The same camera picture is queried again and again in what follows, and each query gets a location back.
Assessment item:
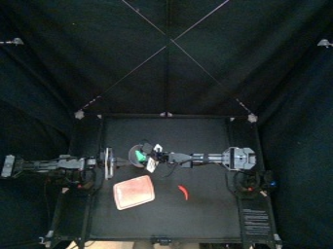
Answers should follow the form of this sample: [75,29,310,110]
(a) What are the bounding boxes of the green toy grapes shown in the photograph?
[134,149,147,163]

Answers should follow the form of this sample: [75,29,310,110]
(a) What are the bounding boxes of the grey bowl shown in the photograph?
[127,144,150,169]

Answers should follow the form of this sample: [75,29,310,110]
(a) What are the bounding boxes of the red cutting board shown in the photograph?
[112,174,156,211]

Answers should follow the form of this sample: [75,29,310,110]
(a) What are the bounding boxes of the red toy chili pepper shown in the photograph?
[176,185,190,201]

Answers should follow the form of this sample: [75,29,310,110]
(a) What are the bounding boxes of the black table edge clamp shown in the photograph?
[151,236,174,245]

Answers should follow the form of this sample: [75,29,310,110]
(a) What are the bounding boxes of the black plate with white print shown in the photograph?
[241,207,273,239]

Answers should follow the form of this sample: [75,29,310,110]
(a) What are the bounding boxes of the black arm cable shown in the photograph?
[43,168,104,196]
[223,170,277,196]

